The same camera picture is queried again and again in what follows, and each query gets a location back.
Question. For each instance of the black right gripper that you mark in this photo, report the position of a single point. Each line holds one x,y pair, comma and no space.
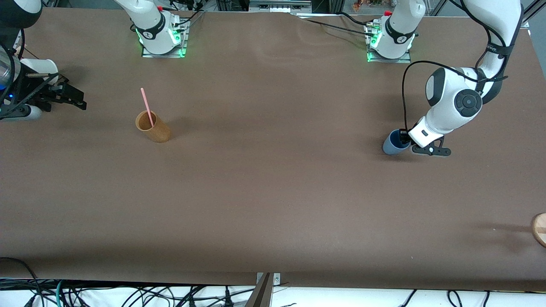
41,94

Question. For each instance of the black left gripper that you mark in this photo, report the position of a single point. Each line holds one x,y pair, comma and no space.
403,135

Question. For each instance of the blue cup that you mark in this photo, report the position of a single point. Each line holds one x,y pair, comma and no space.
390,147

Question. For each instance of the pink chopstick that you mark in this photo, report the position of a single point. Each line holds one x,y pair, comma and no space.
146,104

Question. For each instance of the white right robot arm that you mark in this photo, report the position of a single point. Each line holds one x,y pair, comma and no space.
149,19

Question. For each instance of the white cup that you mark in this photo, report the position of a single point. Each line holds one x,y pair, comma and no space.
42,67

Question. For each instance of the brown bamboo cup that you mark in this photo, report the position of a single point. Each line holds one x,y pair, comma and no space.
160,133

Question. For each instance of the round wooden board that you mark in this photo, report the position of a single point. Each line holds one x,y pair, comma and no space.
539,230

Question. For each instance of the grey equipment box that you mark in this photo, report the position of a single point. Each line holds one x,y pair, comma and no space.
279,5

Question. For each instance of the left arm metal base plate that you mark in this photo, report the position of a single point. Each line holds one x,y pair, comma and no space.
405,59

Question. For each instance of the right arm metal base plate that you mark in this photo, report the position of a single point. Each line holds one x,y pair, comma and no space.
184,38

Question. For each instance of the aluminium frame profile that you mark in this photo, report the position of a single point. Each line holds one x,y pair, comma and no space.
525,21

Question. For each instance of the small metal bracket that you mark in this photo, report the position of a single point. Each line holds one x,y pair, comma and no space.
276,279

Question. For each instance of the dark camera stand pole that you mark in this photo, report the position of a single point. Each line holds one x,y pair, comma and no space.
260,294

